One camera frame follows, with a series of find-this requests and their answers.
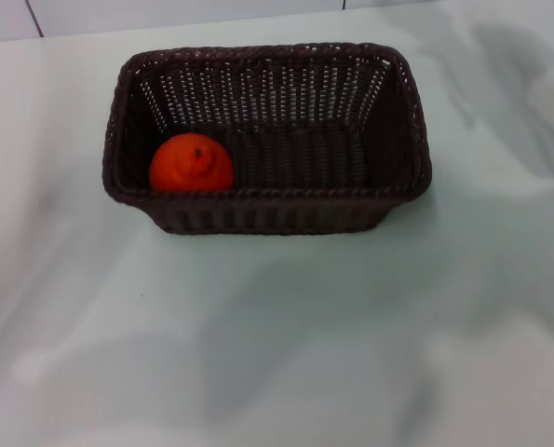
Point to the dark brown woven basket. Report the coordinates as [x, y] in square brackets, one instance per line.
[276, 209]

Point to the orange mandarin fruit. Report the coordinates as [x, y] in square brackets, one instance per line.
[188, 163]

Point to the white table cloth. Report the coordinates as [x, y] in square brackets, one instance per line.
[258, 354]

